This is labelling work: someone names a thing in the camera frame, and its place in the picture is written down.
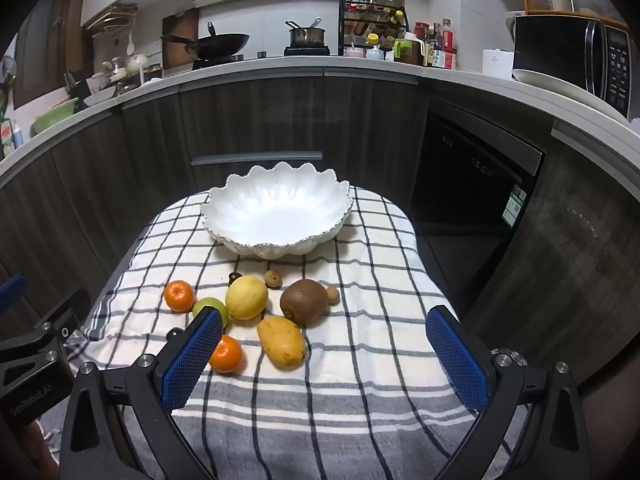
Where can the wall-mounted utensil rack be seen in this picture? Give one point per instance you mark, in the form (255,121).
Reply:
(112,19)

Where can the white canister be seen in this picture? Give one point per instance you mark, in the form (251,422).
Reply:
(497,64)

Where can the dark red cherry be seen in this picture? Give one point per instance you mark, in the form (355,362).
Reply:
(235,276)

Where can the black induction cooker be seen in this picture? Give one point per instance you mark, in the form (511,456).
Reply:
(307,50)

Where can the brown kiwi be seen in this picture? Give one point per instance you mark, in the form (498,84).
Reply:
(302,300)

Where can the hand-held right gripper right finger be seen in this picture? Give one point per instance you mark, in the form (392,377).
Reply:
(457,360)

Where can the black microwave oven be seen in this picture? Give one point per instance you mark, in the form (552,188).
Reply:
(560,50)

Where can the stacked white bowls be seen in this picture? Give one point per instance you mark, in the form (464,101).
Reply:
(100,95)

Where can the white teapot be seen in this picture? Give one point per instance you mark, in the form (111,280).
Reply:
(136,63)

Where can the black checked white cloth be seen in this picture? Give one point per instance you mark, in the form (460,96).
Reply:
(350,385)

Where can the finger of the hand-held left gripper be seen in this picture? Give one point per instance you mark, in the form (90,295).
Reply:
(12,290)
(65,312)

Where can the green basin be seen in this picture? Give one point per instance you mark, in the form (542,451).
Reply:
(52,119)

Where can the brown cutting board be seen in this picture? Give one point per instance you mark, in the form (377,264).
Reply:
(177,25)

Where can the black built-in dishwasher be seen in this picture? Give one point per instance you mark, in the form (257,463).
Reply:
(465,185)

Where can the white hanging spoon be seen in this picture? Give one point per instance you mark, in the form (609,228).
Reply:
(130,45)

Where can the large white plate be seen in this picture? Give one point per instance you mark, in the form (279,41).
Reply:
(545,82)

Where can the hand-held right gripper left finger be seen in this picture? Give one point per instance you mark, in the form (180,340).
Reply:
(192,357)

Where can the yellow lemon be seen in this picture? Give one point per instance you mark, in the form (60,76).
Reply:
(246,297)

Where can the steel saucepan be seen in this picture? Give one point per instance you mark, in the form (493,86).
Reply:
(306,36)

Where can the group of condiment bottles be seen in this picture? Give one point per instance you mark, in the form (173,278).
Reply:
(430,47)

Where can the orange tangerine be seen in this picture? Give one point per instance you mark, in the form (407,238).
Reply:
(229,355)
(179,296)

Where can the dark wood kitchen cabinets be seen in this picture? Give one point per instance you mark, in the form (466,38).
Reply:
(280,110)

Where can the black wok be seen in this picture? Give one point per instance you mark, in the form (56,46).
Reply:
(220,44)

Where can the dish soap bottle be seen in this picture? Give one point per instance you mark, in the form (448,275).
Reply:
(7,137)

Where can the small green round fruit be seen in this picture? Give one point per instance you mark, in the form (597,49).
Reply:
(212,305)

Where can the white scalloped bowl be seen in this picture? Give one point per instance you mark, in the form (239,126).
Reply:
(275,210)

